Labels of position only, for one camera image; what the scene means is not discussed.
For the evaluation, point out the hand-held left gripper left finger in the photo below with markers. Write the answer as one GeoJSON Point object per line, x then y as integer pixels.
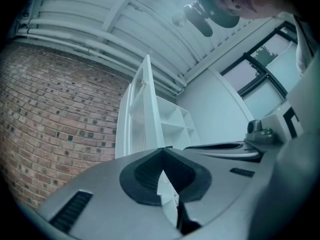
{"type": "Point", "coordinates": [107, 204]}

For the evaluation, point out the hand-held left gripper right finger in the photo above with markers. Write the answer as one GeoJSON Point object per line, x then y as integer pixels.
{"type": "Point", "coordinates": [225, 196]}

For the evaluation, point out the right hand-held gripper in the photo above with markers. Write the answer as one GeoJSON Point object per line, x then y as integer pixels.
{"type": "Point", "coordinates": [275, 124]}

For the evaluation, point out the glass cabinet door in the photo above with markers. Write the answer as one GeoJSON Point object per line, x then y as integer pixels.
{"type": "Point", "coordinates": [151, 96]}

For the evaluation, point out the white desk with shelves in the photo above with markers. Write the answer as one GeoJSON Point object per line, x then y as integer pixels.
{"type": "Point", "coordinates": [172, 125]}

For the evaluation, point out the black framed glass window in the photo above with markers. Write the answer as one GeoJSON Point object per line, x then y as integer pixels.
{"type": "Point", "coordinates": [262, 94]}

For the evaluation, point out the person's light shirt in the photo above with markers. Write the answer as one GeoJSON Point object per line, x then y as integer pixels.
{"type": "Point", "coordinates": [305, 46]}

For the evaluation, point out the white ceiling pipe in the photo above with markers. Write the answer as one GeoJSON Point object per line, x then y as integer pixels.
{"type": "Point", "coordinates": [100, 47]}
{"type": "Point", "coordinates": [100, 34]}

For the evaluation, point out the black head-mounted camera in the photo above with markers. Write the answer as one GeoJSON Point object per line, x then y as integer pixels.
{"type": "Point", "coordinates": [198, 19]}

